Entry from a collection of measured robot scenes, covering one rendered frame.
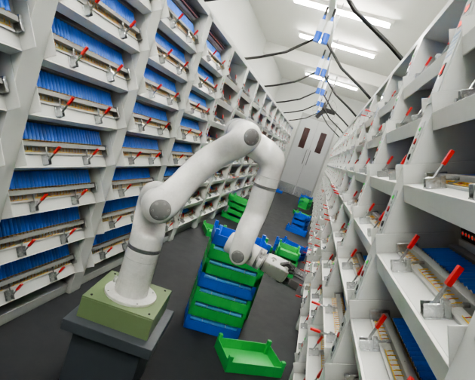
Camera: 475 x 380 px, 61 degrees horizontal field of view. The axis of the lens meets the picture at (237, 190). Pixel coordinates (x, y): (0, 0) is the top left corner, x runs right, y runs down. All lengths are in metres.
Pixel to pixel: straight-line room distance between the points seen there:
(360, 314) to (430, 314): 0.49
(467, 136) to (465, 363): 0.72
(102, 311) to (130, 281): 0.13
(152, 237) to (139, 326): 0.30
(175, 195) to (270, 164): 0.37
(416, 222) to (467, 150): 0.22
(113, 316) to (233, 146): 0.71
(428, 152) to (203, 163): 0.71
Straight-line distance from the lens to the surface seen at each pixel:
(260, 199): 1.49
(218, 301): 2.18
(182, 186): 1.37
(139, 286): 1.50
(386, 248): 1.13
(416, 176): 1.12
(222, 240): 2.06
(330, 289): 1.88
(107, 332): 1.48
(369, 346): 1.00
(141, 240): 1.43
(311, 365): 1.71
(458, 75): 1.16
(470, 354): 0.53
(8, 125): 1.48
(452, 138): 1.14
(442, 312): 0.70
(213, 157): 1.39
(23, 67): 1.47
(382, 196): 1.82
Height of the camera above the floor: 1.04
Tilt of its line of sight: 7 degrees down
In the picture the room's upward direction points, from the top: 19 degrees clockwise
